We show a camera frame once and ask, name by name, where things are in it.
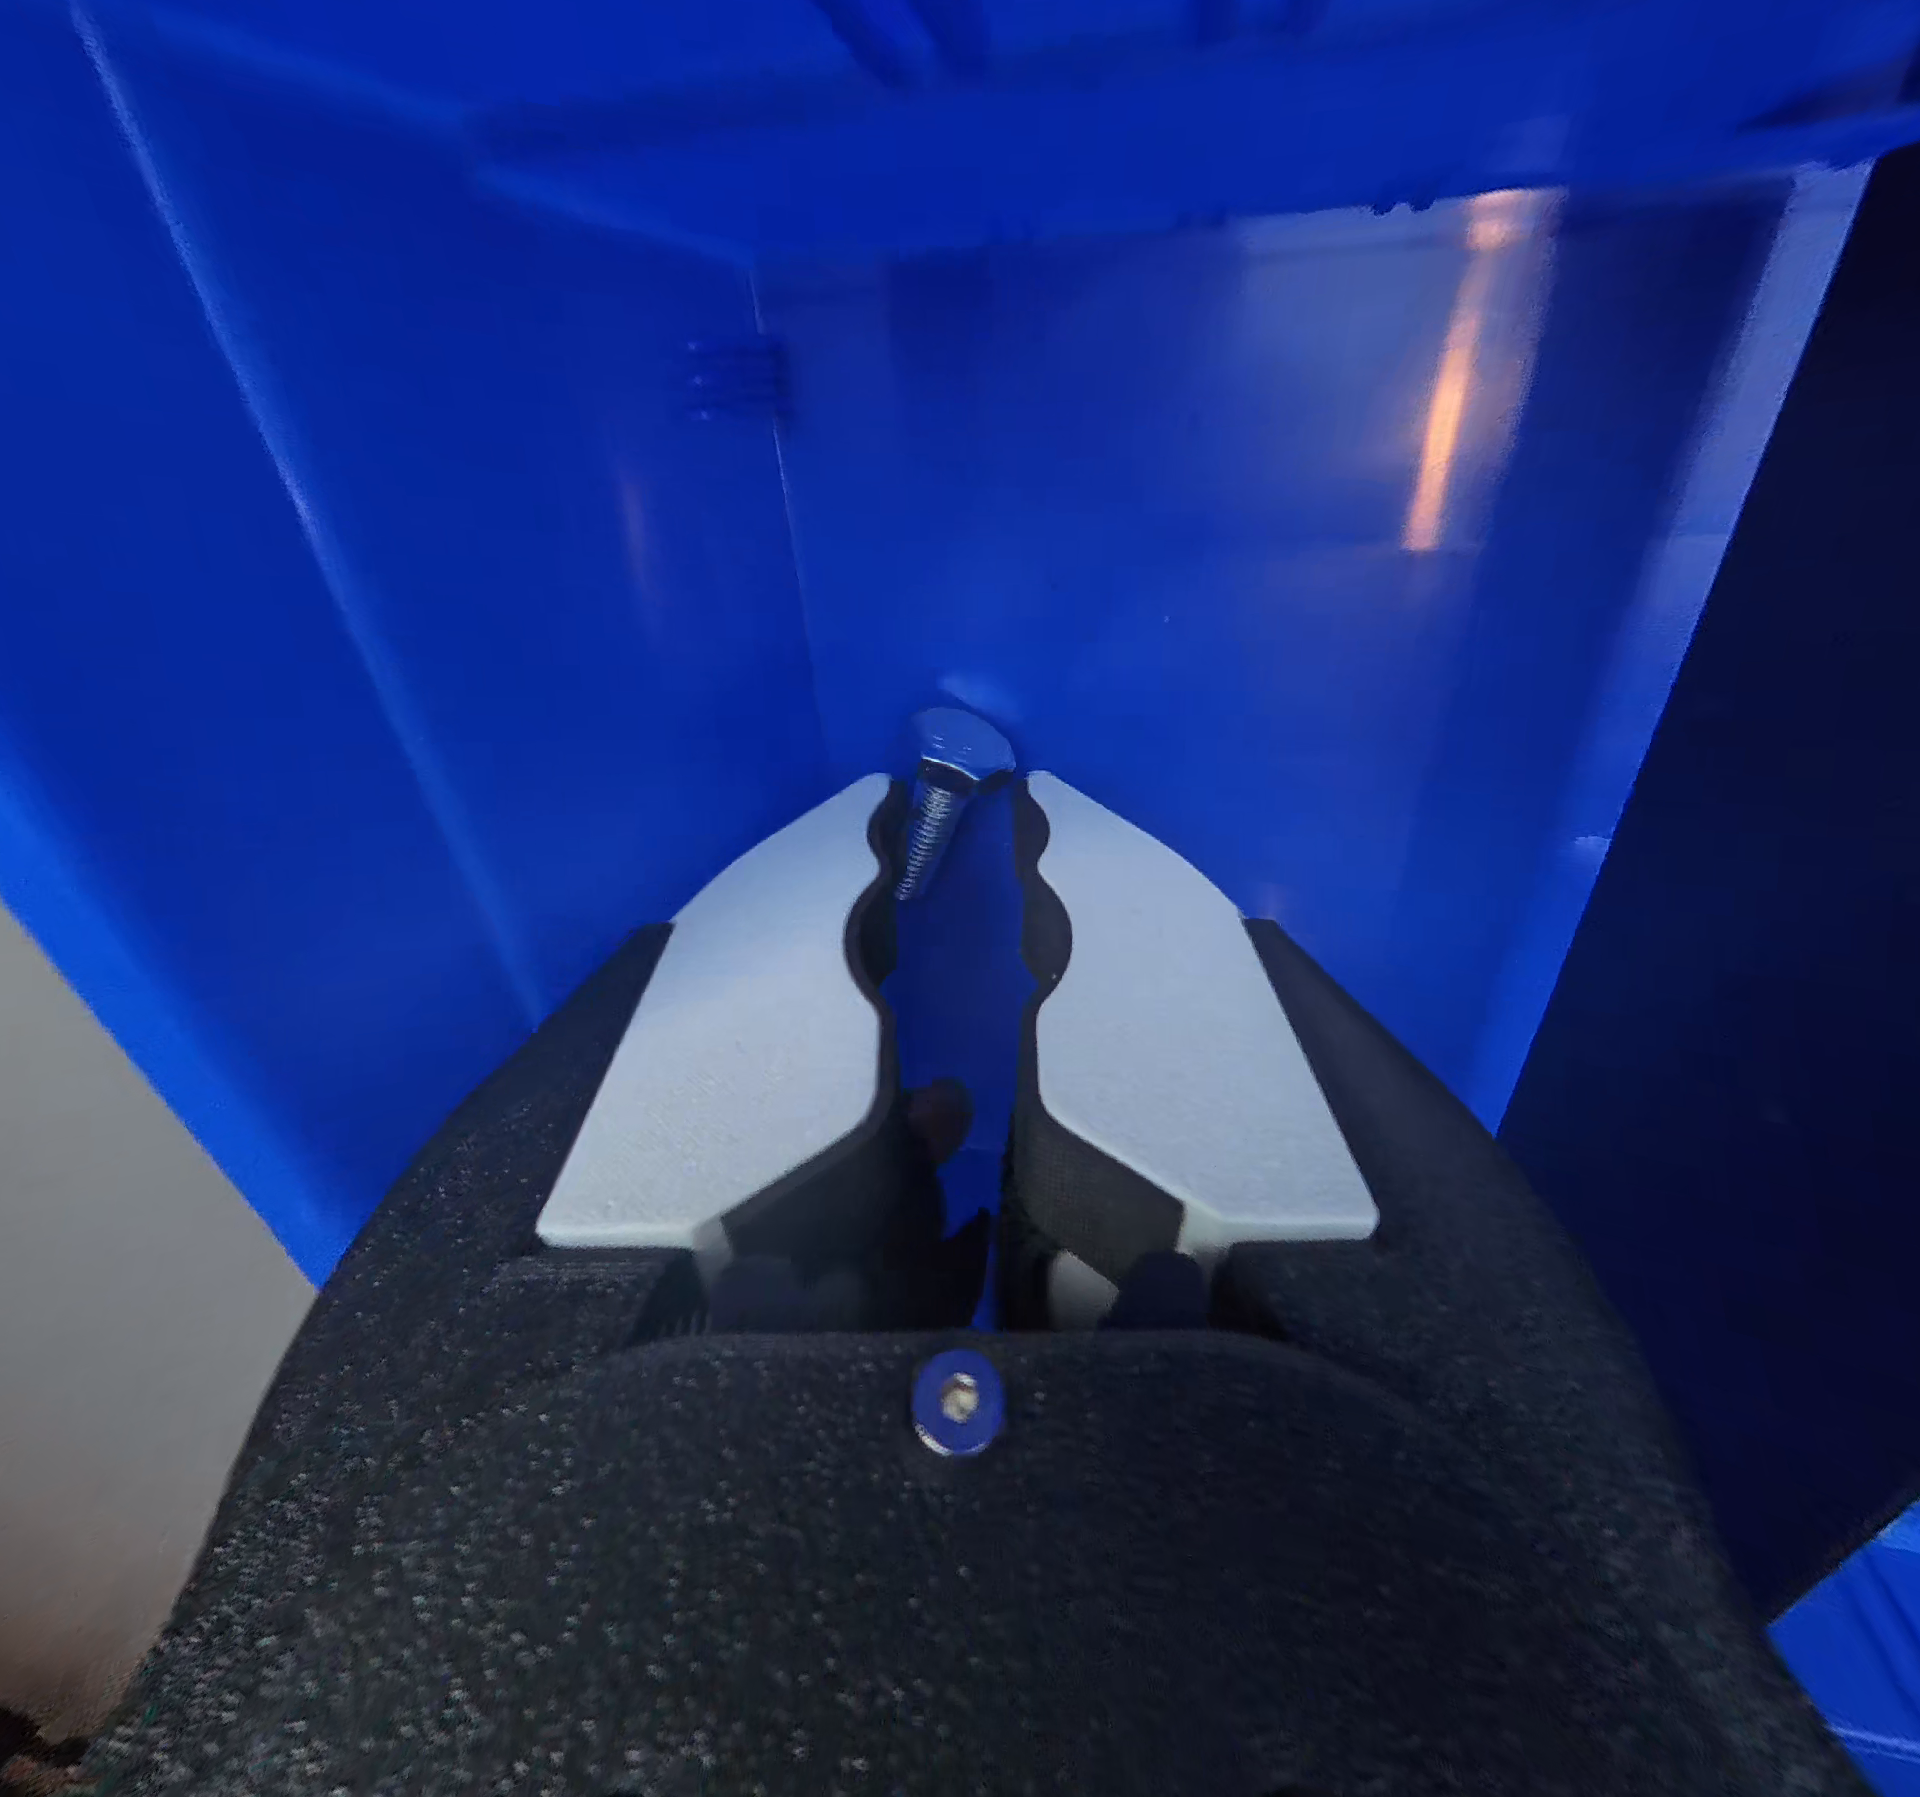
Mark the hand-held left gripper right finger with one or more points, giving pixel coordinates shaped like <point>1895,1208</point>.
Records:
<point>1184,1063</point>

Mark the blue plastic bin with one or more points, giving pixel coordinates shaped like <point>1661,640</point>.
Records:
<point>448,553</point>

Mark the person's left hand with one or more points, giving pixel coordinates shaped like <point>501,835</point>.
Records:
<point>938,1123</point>

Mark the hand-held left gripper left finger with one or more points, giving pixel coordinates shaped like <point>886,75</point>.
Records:
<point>718,1048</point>

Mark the silver hex bolt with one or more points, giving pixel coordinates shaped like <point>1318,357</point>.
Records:
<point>956,746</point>

